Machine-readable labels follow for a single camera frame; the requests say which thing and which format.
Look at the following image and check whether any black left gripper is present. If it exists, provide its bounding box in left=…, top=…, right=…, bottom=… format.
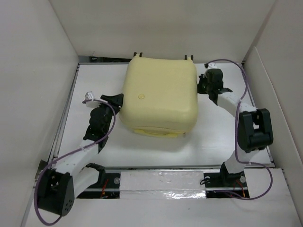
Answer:
left=95, top=95, right=123, bottom=133

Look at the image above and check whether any yellow suitcase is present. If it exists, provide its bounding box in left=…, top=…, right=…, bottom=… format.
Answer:
left=119, top=53, right=198, bottom=137

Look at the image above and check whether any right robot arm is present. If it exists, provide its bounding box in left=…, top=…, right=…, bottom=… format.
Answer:
left=197, top=68, right=273, bottom=187

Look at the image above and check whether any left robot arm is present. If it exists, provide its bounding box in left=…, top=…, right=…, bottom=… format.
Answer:
left=34, top=92, right=124, bottom=217

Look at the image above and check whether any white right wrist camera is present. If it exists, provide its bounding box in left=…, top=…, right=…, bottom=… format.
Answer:
left=204, top=62, right=218, bottom=70

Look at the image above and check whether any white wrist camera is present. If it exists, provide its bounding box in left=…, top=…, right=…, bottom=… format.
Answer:
left=204, top=62, right=218, bottom=70
left=82, top=91, right=95, bottom=104

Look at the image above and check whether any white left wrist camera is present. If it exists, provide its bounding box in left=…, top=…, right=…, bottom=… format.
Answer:
left=82, top=91, right=95, bottom=104

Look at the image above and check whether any metal table rail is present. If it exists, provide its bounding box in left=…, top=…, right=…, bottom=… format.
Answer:
left=30, top=164, right=251, bottom=192

